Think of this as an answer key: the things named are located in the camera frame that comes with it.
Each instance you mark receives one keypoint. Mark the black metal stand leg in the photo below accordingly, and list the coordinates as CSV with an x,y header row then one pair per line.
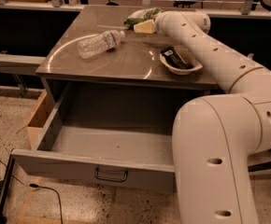
x,y
5,185

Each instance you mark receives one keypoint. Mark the open grey top drawer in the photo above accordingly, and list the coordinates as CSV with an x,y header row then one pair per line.
x,y
111,127

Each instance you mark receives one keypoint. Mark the clear plastic water bottle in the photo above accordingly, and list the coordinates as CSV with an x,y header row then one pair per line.
x,y
97,44

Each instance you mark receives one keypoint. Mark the grey side bench rail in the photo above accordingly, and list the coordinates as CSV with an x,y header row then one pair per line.
x,y
19,64

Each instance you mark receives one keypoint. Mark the black metal drawer handle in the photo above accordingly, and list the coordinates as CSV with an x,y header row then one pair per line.
x,y
111,176

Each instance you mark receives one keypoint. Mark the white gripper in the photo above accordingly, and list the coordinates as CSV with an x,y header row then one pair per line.
x,y
159,22

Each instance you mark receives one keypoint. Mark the grey metal drawer cabinet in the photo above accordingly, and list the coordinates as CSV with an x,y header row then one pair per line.
x,y
134,62

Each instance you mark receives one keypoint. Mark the green jalapeno chip bag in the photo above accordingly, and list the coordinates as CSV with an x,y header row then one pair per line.
x,y
142,15

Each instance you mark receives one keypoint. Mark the white paper bowl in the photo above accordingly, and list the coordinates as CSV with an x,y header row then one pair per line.
x,y
187,57

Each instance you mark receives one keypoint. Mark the black office chair base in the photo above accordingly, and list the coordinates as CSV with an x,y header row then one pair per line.
x,y
266,165

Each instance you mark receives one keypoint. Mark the black snack bar wrapper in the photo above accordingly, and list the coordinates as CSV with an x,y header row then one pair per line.
x,y
174,59

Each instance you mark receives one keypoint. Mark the brown cardboard box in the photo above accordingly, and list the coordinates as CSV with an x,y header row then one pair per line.
x,y
35,120

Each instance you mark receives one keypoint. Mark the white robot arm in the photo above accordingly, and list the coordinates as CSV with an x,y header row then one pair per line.
x,y
213,136

